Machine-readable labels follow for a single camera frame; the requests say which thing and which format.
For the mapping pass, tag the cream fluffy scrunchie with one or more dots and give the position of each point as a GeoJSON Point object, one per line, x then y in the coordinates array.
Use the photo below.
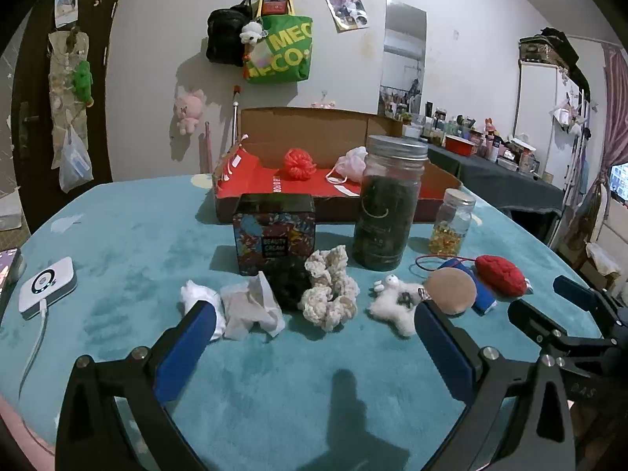
{"type": "Point", "coordinates": [324, 304]}

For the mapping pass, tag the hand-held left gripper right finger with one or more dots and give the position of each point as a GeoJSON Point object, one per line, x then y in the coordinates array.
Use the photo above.
{"type": "Point", "coordinates": [441, 348]}

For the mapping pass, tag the green plush toy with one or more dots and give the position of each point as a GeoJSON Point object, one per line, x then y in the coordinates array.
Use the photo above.
{"type": "Point", "coordinates": [82, 81]}

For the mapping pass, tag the row of cosmetic bottles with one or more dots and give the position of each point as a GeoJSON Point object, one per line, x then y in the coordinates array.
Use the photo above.
{"type": "Point", "coordinates": [490, 140]}

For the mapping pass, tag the white cabinet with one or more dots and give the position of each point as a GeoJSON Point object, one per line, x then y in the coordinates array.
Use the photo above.
{"type": "Point", "coordinates": [537, 108]}

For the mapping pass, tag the beige-stained crumpled tissue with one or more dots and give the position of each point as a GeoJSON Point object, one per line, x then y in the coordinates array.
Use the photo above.
{"type": "Point", "coordinates": [250, 304]}

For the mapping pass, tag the panda plush charm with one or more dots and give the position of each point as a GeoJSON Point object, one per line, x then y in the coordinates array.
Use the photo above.
{"type": "Point", "coordinates": [251, 32]}

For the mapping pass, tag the beige powder puff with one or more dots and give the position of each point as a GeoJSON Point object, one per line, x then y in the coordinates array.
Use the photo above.
{"type": "Point", "coordinates": [451, 292]}

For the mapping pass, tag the wall photo collage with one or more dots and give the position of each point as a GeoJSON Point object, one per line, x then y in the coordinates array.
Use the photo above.
{"type": "Point", "coordinates": [346, 10]}

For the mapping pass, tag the door photo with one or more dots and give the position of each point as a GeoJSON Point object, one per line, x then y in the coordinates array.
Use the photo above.
{"type": "Point", "coordinates": [67, 5]}

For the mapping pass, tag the black printed tin box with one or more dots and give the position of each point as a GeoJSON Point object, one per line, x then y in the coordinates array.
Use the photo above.
{"type": "Point", "coordinates": [272, 235]}

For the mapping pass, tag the blue fabric pouch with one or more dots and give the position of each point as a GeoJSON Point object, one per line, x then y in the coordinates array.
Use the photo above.
{"type": "Point", "coordinates": [483, 299]}

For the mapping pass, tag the red card pouch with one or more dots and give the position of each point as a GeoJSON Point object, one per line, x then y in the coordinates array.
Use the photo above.
{"type": "Point", "coordinates": [274, 1]}

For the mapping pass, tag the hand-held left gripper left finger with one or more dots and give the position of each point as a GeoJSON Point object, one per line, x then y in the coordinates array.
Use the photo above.
{"type": "Point", "coordinates": [189, 348]}

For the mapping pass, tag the metal pole red tip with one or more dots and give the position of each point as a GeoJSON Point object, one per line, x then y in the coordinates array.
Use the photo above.
{"type": "Point", "coordinates": [236, 122]}

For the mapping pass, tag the dark tablecloth side table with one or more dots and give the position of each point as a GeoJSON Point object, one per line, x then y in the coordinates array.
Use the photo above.
{"type": "Point", "coordinates": [505, 191]}

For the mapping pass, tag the red-lined cardboard box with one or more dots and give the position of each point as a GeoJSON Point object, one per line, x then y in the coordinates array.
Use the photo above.
{"type": "Point", "coordinates": [255, 176]}

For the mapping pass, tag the white power bank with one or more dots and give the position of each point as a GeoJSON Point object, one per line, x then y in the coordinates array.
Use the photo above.
{"type": "Point", "coordinates": [46, 284]}

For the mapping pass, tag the pink curtain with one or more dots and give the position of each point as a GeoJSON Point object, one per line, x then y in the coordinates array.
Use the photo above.
{"type": "Point", "coordinates": [615, 98]}

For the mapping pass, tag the large glass jar metal lid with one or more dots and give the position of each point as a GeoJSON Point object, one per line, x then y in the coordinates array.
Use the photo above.
{"type": "Point", "coordinates": [387, 206]}

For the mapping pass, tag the white mesh bath pouf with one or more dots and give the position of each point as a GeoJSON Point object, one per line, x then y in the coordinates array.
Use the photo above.
{"type": "Point", "coordinates": [351, 162]}

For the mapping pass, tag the white crumpled tissue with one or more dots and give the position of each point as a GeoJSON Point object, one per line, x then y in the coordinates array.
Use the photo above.
{"type": "Point", "coordinates": [196, 292]}

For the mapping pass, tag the red bowl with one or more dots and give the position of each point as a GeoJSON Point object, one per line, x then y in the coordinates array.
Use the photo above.
{"type": "Point", "coordinates": [459, 146]}

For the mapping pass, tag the hanging door organizer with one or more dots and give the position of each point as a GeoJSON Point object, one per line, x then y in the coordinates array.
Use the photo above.
{"type": "Point", "coordinates": [61, 83]}

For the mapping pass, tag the pink orange plush toy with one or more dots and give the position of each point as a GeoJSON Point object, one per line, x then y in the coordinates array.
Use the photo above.
{"type": "Point", "coordinates": [324, 104]}

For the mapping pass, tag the wall mirror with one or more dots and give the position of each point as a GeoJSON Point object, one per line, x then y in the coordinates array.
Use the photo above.
{"type": "Point", "coordinates": [405, 59]}

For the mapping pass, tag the dark patterned suitcase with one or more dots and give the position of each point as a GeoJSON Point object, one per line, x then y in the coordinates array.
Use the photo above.
{"type": "Point", "coordinates": [549, 46]}

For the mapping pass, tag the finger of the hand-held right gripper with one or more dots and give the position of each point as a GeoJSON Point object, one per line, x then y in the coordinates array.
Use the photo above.
{"type": "Point", "coordinates": [574, 292]}
{"type": "Point", "coordinates": [532, 316]}

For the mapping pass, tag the green tote bag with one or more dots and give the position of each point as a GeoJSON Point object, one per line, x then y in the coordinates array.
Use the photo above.
{"type": "Point", "coordinates": [284, 54]}

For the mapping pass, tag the black scrunchie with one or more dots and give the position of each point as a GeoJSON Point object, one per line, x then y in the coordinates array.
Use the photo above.
{"type": "Point", "coordinates": [289, 284]}

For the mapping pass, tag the clear plastic bag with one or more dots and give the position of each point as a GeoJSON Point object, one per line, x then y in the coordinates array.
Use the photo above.
{"type": "Point", "coordinates": [74, 164]}

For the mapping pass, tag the white paper scrap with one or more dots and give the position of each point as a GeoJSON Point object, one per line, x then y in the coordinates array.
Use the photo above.
{"type": "Point", "coordinates": [66, 223]}

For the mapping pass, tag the dark wooden door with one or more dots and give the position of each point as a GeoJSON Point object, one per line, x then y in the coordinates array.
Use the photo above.
{"type": "Point", "coordinates": [34, 157]}

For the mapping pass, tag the dark flat box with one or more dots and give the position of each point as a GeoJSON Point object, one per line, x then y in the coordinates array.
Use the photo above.
{"type": "Point", "coordinates": [9, 274]}

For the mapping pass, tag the small glass jar yellow capsules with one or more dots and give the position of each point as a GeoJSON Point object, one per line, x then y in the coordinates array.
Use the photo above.
{"type": "Point", "coordinates": [451, 225]}

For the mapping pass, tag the red mesh bath pouf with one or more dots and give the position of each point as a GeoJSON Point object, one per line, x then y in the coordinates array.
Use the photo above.
{"type": "Point", "coordinates": [300, 164]}

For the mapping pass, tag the black backpack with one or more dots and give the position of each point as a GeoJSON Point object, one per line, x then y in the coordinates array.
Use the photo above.
{"type": "Point", "coordinates": [225, 34]}

